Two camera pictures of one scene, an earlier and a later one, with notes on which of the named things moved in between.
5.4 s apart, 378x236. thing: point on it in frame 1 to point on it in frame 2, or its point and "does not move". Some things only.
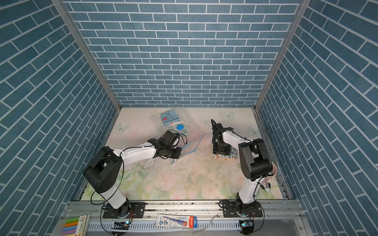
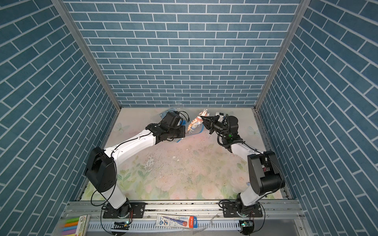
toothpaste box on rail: (177, 221) does not move
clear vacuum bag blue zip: (190, 143) to (173, 109)
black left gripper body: (172, 152) to (176, 132)
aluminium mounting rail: (94, 208) does not move
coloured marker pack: (76, 226) does not move
